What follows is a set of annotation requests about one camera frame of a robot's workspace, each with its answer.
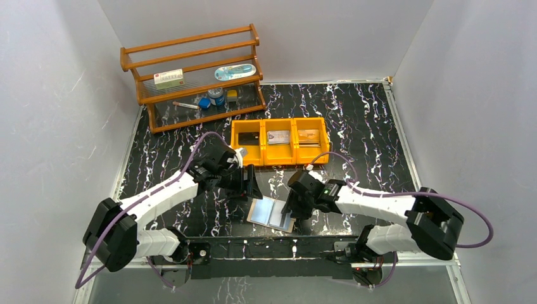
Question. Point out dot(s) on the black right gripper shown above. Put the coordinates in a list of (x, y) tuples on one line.
[(292, 204)]

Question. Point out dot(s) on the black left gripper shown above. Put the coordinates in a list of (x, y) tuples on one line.
[(244, 182)]

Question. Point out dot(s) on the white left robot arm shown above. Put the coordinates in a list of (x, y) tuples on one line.
[(117, 231)]

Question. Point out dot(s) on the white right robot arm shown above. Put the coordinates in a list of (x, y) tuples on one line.
[(419, 222)]

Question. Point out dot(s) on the black credit card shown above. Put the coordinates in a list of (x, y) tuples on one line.
[(248, 138)]

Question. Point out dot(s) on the silver credit card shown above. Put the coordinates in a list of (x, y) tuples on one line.
[(275, 137)]

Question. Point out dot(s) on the gold credit card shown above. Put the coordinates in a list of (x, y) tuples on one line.
[(309, 137)]

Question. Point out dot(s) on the yellow three-compartment plastic bin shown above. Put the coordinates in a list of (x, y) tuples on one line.
[(282, 154)]

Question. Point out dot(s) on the yellow small box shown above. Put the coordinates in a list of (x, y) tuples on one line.
[(232, 96)]

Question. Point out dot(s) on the blue small container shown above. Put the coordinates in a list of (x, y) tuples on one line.
[(204, 103)]

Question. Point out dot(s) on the white tube stick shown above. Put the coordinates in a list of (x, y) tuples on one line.
[(185, 105)]

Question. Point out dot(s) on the oval blue blister pack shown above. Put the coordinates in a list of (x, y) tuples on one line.
[(232, 72)]

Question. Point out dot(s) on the wooden shelf rack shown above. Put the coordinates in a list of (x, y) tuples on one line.
[(198, 56)]

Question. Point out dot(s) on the white medicine box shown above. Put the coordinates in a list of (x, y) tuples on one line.
[(169, 79)]

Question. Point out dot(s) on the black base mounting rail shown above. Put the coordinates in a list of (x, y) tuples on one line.
[(288, 256)]

